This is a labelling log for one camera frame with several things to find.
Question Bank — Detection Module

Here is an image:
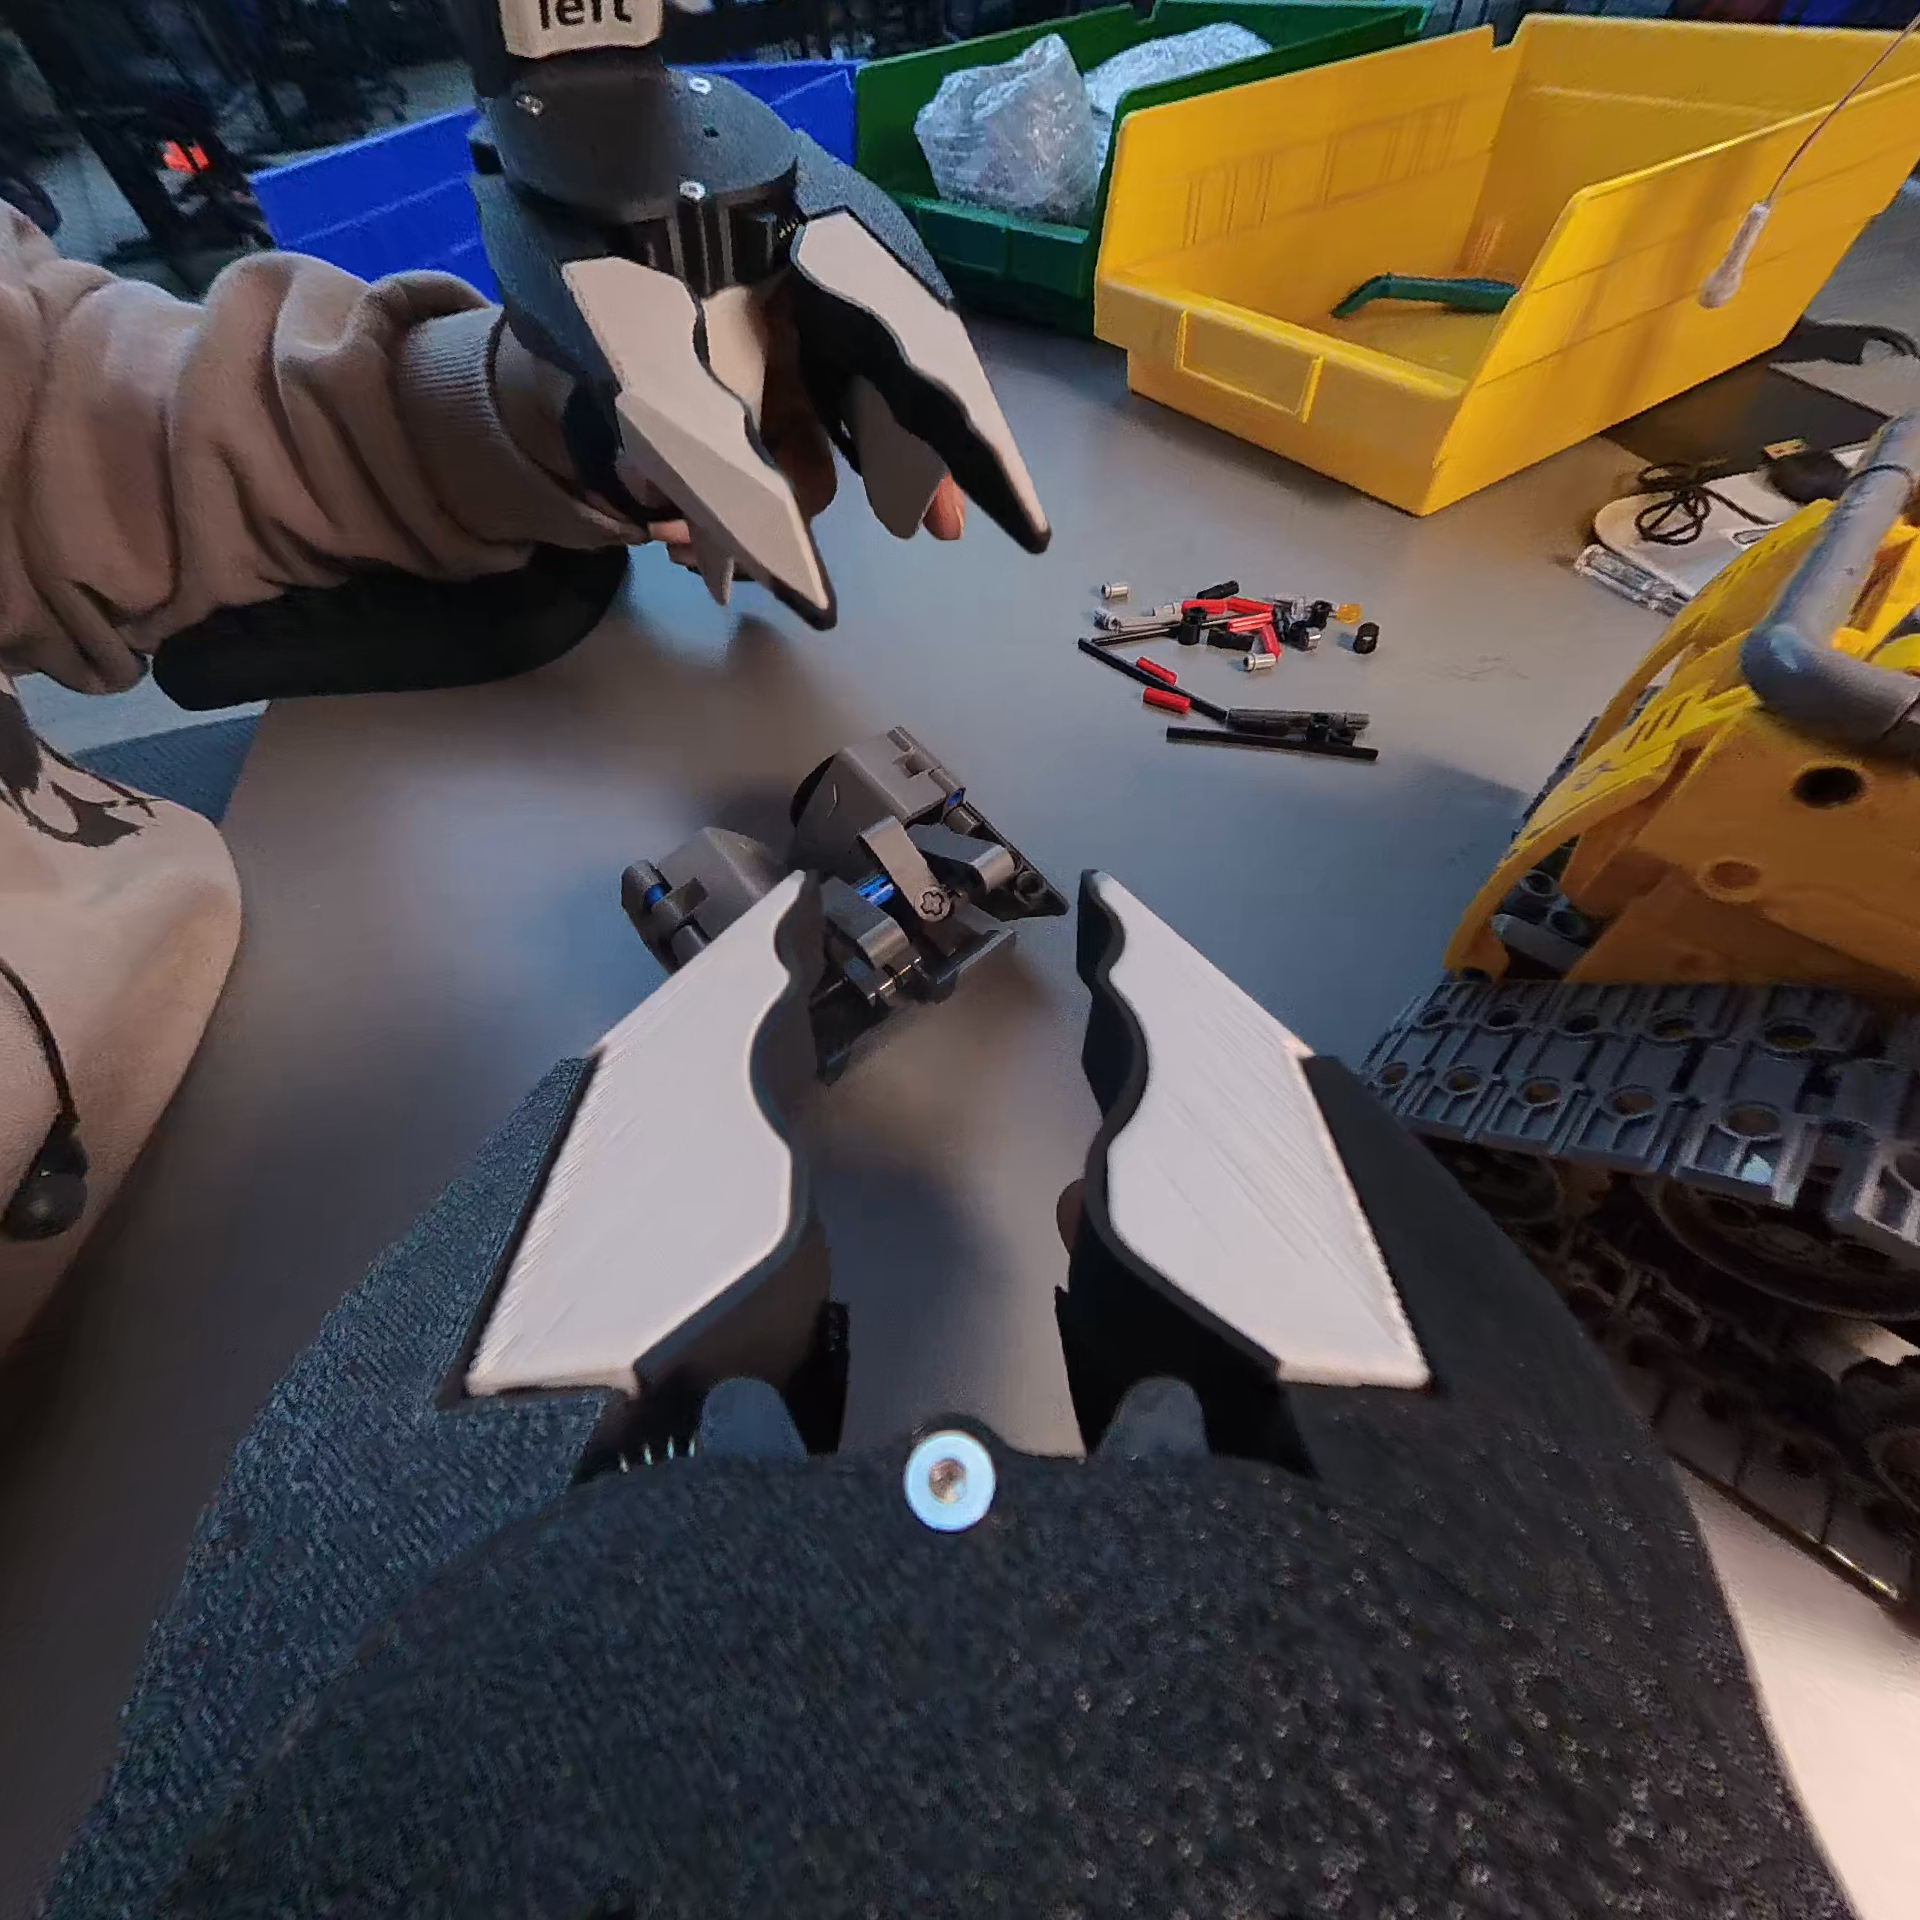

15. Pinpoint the black cord with toggle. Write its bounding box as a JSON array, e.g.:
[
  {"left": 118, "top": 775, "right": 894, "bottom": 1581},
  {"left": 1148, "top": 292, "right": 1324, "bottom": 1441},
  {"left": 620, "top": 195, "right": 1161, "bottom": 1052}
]
[{"left": 0, "top": 961, "right": 93, "bottom": 1244}]

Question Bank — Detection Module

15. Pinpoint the yellow plastic bin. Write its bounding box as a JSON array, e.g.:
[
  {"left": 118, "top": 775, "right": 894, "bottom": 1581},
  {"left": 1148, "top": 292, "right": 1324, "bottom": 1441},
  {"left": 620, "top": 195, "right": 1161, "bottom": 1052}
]
[{"left": 1096, "top": 15, "right": 1920, "bottom": 521}]

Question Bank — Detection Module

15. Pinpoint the white paper sheet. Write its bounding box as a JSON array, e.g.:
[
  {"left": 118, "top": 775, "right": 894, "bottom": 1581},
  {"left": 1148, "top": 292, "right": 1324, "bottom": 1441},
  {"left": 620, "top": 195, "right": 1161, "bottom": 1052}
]
[{"left": 1596, "top": 445, "right": 1878, "bottom": 598}]

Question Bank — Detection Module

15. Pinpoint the black flat device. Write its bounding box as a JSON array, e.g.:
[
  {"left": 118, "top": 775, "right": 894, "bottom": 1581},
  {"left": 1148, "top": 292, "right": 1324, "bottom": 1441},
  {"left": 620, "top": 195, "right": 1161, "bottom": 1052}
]
[{"left": 1611, "top": 321, "right": 1920, "bottom": 502}]

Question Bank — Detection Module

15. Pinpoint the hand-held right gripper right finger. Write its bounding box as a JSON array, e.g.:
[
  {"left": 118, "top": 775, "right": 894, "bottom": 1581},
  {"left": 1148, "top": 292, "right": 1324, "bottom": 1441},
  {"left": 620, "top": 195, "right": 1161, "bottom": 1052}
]
[{"left": 1073, "top": 868, "right": 1434, "bottom": 1390}]

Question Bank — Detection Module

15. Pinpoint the thin cord with white tip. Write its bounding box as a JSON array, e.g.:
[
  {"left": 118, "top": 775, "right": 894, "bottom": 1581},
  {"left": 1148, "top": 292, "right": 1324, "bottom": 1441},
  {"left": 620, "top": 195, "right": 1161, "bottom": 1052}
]
[{"left": 1701, "top": 15, "right": 1920, "bottom": 311}]

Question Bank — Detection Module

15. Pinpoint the black axle with red bush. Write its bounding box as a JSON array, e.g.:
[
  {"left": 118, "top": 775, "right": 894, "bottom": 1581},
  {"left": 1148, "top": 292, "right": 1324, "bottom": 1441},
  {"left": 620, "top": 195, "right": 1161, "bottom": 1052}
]
[{"left": 1076, "top": 638, "right": 1234, "bottom": 724}]

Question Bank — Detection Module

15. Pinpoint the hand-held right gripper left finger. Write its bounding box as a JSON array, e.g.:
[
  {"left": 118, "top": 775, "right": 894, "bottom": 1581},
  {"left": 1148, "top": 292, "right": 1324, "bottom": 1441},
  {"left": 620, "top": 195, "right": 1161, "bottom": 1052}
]
[{"left": 464, "top": 868, "right": 826, "bottom": 1400}]

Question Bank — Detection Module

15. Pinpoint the yellow brick-built vehicle model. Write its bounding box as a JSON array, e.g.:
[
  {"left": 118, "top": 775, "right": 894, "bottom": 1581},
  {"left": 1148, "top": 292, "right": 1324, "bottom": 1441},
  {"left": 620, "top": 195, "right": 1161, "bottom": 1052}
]
[{"left": 1358, "top": 412, "right": 1920, "bottom": 1617}]

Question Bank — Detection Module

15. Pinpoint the dark grey chair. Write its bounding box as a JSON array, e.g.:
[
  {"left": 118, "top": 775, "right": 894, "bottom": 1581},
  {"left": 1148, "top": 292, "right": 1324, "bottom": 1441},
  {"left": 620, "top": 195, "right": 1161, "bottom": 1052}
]
[{"left": 74, "top": 712, "right": 268, "bottom": 825}]

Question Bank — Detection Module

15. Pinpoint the grey desk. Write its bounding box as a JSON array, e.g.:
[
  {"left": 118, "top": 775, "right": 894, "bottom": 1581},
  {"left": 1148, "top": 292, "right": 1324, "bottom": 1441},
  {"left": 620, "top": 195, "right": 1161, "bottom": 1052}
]
[{"left": 0, "top": 292, "right": 1920, "bottom": 1920}]

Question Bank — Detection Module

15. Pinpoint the grey brick engine assembly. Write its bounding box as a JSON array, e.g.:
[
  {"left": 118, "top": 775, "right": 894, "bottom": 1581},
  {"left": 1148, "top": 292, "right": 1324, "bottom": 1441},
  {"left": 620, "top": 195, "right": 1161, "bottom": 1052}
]
[{"left": 620, "top": 725, "right": 1073, "bottom": 1085}]

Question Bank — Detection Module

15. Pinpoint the pile of small brick pins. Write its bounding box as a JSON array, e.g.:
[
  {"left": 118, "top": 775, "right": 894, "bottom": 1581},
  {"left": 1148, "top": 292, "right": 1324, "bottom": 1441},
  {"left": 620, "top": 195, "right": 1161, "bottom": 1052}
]
[{"left": 1091, "top": 577, "right": 1344, "bottom": 674}]

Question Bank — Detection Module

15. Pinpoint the clear plastic bag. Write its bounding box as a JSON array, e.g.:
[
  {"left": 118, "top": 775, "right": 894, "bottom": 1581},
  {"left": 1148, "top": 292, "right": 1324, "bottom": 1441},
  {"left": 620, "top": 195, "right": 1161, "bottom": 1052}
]
[
  {"left": 916, "top": 35, "right": 1111, "bottom": 225},
  {"left": 1086, "top": 21, "right": 1278, "bottom": 118}
]

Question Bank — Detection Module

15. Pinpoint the blue plastic bin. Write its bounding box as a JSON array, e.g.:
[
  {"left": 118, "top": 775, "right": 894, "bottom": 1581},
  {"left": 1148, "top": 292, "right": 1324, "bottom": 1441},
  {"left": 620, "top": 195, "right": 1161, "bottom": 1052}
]
[{"left": 253, "top": 61, "right": 861, "bottom": 302}]

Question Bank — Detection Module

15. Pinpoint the black coiled cable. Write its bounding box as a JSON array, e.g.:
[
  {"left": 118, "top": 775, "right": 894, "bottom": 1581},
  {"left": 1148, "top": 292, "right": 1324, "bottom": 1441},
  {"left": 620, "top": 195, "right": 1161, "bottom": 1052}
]
[{"left": 1630, "top": 458, "right": 1743, "bottom": 552}]

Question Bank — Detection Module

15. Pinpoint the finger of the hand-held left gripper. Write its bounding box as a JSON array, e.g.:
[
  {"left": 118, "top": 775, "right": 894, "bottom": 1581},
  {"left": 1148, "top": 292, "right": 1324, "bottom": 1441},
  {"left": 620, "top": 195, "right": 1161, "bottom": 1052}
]
[
  {"left": 563, "top": 254, "right": 840, "bottom": 632},
  {"left": 790, "top": 207, "right": 1051, "bottom": 554}
]

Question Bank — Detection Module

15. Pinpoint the green brick separator tool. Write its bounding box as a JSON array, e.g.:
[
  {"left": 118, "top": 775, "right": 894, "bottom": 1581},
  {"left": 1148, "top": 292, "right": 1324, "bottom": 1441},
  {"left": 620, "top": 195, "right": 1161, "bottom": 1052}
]
[{"left": 1330, "top": 271, "right": 1520, "bottom": 324}]

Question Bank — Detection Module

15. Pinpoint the person's beige hoodie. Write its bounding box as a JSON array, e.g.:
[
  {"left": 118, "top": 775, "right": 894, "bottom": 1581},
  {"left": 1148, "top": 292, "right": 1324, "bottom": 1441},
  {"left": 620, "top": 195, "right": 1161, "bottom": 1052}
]
[{"left": 0, "top": 674, "right": 247, "bottom": 1351}]

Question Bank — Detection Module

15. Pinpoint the person's left forearm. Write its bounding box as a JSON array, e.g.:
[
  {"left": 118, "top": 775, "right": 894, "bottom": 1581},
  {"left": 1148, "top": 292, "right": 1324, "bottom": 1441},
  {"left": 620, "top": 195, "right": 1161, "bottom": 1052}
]
[{"left": 0, "top": 202, "right": 634, "bottom": 695}]

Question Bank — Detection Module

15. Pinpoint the green plastic bin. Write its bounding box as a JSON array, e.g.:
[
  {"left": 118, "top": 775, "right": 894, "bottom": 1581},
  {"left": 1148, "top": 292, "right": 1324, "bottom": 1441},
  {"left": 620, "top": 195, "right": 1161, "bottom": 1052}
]
[{"left": 856, "top": 0, "right": 1434, "bottom": 340}]

